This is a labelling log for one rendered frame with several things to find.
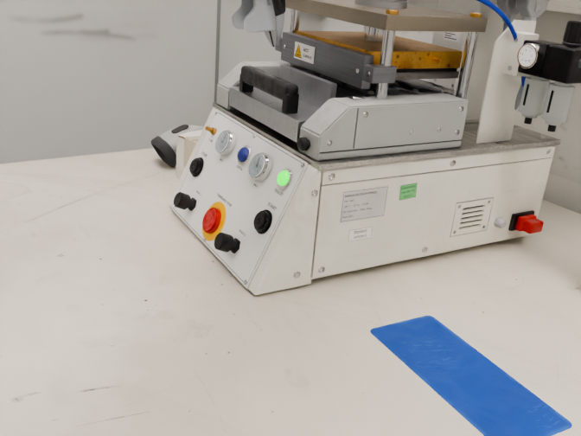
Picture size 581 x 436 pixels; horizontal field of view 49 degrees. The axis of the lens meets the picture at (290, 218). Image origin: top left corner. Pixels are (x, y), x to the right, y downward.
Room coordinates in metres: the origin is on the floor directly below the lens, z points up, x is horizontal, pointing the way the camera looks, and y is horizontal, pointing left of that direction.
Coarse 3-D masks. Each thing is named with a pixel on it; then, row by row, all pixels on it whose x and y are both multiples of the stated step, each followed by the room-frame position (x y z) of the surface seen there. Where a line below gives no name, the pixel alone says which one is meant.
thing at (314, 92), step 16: (288, 80) 0.99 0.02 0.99; (304, 80) 0.95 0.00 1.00; (320, 80) 0.91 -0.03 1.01; (240, 96) 0.97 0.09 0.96; (256, 96) 0.95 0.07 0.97; (272, 96) 0.96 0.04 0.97; (304, 96) 0.94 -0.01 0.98; (320, 96) 0.91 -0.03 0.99; (256, 112) 0.92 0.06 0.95; (272, 112) 0.88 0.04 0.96; (304, 112) 0.87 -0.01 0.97; (272, 128) 0.88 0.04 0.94; (288, 128) 0.84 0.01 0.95
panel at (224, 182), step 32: (224, 128) 0.99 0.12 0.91; (224, 160) 0.94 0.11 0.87; (288, 160) 0.82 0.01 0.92; (192, 192) 0.97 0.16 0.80; (224, 192) 0.90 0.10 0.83; (256, 192) 0.84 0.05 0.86; (288, 192) 0.78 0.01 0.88; (192, 224) 0.92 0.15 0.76; (224, 224) 0.86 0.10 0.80; (224, 256) 0.82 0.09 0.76; (256, 256) 0.76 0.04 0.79
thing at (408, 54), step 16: (304, 32) 1.04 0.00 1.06; (320, 32) 1.06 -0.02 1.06; (336, 32) 1.08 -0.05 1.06; (352, 32) 1.10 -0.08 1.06; (368, 32) 1.00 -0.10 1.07; (352, 48) 0.92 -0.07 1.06; (368, 48) 0.91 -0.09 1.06; (400, 48) 0.94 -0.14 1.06; (416, 48) 0.95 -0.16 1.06; (432, 48) 0.97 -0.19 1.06; (448, 48) 0.99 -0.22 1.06; (400, 64) 0.91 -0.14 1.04; (416, 64) 0.93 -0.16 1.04; (432, 64) 0.94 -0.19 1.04; (448, 64) 0.96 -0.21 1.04
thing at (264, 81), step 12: (252, 72) 0.94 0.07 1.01; (264, 72) 0.93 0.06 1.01; (240, 84) 0.97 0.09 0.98; (252, 84) 0.94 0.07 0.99; (264, 84) 0.91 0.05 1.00; (276, 84) 0.88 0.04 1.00; (288, 84) 0.86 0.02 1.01; (276, 96) 0.88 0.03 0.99; (288, 96) 0.85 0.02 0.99; (288, 108) 0.85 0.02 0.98
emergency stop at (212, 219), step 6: (210, 210) 0.88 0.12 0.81; (216, 210) 0.88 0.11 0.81; (204, 216) 0.89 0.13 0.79; (210, 216) 0.88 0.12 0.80; (216, 216) 0.87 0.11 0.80; (204, 222) 0.88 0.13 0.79; (210, 222) 0.87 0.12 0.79; (216, 222) 0.86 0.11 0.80; (204, 228) 0.87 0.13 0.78; (210, 228) 0.86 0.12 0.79; (216, 228) 0.86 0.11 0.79
